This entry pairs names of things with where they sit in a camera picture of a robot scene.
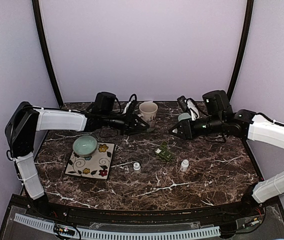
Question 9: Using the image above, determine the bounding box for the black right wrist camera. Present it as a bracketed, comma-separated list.
[177, 95, 188, 111]

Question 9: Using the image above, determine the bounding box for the green weekly pill organizer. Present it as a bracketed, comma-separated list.
[154, 141, 174, 162]

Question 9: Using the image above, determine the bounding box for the plain celadon green bowl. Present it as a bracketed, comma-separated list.
[72, 135, 98, 157]

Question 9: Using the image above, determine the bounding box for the black front table rail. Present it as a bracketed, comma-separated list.
[9, 194, 275, 225]

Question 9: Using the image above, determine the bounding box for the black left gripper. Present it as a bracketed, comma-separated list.
[102, 110, 150, 136]

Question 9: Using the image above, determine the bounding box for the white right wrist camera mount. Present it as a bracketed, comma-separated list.
[186, 99, 200, 121]

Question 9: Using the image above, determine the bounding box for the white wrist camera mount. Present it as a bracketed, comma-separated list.
[122, 101, 134, 114]
[186, 99, 200, 121]

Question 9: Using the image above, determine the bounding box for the square floral plate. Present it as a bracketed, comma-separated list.
[64, 142, 116, 180]

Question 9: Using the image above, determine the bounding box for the white slotted cable duct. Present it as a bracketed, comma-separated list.
[13, 213, 221, 240]

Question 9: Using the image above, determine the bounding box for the striped light blue bowl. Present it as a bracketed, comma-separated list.
[177, 112, 192, 122]

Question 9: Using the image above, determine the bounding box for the black frame post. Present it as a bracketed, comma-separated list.
[31, 0, 64, 108]
[226, 0, 255, 100]

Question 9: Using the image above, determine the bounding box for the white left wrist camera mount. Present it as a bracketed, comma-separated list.
[122, 101, 134, 114]

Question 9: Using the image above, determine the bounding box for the white mug with coral pattern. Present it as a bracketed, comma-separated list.
[138, 101, 158, 132]

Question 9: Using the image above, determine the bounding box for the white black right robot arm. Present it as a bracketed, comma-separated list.
[168, 90, 284, 217]

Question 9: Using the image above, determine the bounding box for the black frame post left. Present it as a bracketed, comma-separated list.
[31, 0, 64, 108]

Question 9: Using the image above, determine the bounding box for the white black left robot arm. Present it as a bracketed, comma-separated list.
[4, 91, 150, 218]

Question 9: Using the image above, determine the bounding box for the white pill bottle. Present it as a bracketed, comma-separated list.
[180, 159, 190, 172]
[133, 162, 141, 173]

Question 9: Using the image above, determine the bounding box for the black frame post right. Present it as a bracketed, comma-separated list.
[226, 0, 255, 100]

